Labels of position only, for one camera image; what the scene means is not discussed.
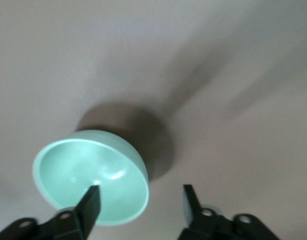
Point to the brown table cover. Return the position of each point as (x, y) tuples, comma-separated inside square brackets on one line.
[(218, 50)]

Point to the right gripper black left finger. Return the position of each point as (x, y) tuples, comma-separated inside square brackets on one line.
[(88, 212)]

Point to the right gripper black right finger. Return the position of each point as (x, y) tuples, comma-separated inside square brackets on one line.
[(193, 215)]

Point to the small pale green bowl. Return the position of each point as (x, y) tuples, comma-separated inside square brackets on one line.
[(68, 162)]

